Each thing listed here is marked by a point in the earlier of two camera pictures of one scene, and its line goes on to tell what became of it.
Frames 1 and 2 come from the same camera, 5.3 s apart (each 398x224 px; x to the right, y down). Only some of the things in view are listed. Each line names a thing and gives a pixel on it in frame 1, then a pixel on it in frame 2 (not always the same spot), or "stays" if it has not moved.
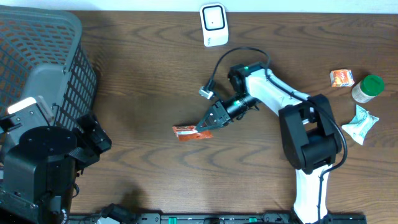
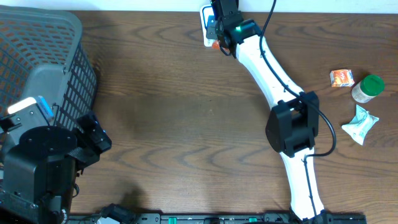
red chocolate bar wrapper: (185, 133) to (216, 46)
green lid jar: (370, 86) stays
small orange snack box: (341, 78) stays
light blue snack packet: (362, 122) stays
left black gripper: (92, 146) stays
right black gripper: (221, 120) to (210, 32)
